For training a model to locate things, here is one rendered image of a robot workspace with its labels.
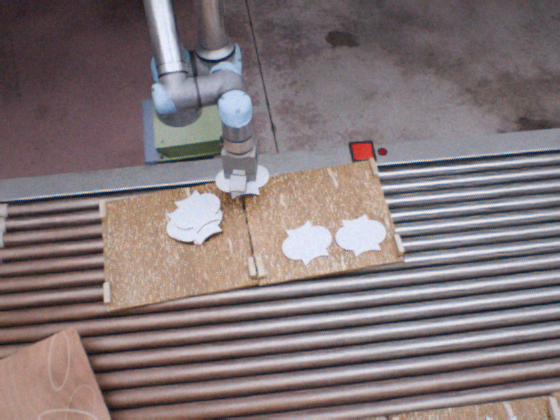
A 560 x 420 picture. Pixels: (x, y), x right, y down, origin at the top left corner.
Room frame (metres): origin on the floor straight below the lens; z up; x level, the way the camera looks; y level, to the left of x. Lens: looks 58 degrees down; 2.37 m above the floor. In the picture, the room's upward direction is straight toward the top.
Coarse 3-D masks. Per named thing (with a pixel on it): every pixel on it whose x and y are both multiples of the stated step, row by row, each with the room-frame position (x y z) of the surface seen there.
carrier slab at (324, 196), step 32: (288, 192) 0.95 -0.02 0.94; (320, 192) 0.95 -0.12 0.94; (352, 192) 0.95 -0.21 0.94; (256, 224) 0.84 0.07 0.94; (288, 224) 0.84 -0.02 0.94; (320, 224) 0.84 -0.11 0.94; (384, 224) 0.84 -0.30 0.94; (256, 256) 0.74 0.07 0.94; (352, 256) 0.74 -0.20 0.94; (384, 256) 0.74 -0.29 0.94
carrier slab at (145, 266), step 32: (160, 192) 0.95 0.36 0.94; (192, 192) 0.95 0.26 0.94; (224, 192) 0.95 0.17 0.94; (128, 224) 0.84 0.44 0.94; (160, 224) 0.84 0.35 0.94; (224, 224) 0.84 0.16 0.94; (128, 256) 0.74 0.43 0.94; (160, 256) 0.74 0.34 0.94; (192, 256) 0.74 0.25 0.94; (224, 256) 0.74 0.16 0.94; (128, 288) 0.64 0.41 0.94; (160, 288) 0.64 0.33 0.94; (192, 288) 0.64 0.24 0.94; (224, 288) 0.64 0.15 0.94
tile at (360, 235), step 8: (344, 224) 0.84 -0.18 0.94; (352, 224) 0.84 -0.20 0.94; (360, 224) 0.84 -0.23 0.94; (368, 224) 0.84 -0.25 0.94; (376, 224) 0.84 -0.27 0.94; (344, 232) 0.81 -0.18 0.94; (352, 232) 0.81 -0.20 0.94; (360, 232) 0.81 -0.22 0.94; (368, 232) 0.81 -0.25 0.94; (376, 232) 0.81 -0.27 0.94; (384, 232) 0.81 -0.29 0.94; (336, 240) 0.79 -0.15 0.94; (344, 240) 0.78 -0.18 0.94; (352, 240) 0.78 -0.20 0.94; (360, 240) 0.78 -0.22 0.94; (368, 240) 0.78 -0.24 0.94; (376, 240) 0.78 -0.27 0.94; (344, 248) 0.76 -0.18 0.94; (352, 248) 0.76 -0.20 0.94; (360, 248) 0.76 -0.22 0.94; (368, 248) 0.76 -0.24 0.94; (376, 248) 0.76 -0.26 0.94
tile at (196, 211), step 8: (184, 200) 0.90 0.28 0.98; (192, 200) 0.90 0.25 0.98; (200, 200) 0.90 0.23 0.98; (208, 200) 0.90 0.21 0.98; (216, 200) 0.90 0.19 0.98; (184, 208) 0.87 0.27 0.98; (192, 208) 0.87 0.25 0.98; (200, 208) 0.87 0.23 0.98; (208, 208) 0.87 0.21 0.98; (216, 208) 0.87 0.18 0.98; (176, 216) 0.84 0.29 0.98; (184, 216) 0.84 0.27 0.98; (192, 216) 0.84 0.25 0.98; (200, 216) 0.84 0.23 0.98; (208, 216) 0.84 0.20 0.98; (216, 216) 0.84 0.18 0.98; (176, 224) 0.82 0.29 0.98; (184, 224) 0.82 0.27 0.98; (192, 224) 0.82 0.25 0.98; (200, 224) 0.82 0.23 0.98
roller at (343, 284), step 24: (480, 264) 0.72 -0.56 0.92; (504, 264) 0.72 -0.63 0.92; (528, 264) 0.72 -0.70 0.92; (552, 264) 0.72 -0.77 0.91; (264, 288) 0.65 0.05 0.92; (288, 288) 0.65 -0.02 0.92; (312, 288) 0.65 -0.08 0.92; (336, 288) 0.65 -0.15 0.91; (360, 288) 0.66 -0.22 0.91; (0, 312) 0.58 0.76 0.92; (24, 312) 0.57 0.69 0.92; (48, 312) 0.58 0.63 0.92; (72, 312) 0.58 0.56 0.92; (96, 312) 0.58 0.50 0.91; (120, 312) 0.58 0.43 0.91; (144, 312) 0.59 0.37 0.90
